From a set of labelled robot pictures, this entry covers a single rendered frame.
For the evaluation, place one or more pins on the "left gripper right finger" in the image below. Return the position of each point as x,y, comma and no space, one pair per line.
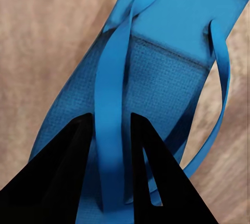
181,203

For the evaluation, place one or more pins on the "sandal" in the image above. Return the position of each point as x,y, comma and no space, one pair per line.
151,57

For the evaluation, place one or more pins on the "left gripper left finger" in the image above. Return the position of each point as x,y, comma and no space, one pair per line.
47,190

